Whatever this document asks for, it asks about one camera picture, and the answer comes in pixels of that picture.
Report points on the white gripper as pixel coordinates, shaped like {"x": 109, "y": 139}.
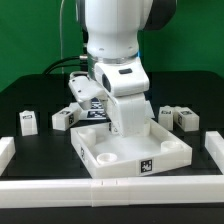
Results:
{"x": 124, "y": 85}

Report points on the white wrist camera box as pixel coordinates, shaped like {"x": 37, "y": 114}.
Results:
{"x": 85, "y": 89}

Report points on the white fence wall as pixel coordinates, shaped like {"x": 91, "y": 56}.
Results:
{"x": 112, "y": 192}

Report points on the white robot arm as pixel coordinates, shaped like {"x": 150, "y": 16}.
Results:
{"x": 112, "y": 27}

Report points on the white marker tag sheet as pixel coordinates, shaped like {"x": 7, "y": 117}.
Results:
{"x": 96, "y": 112}

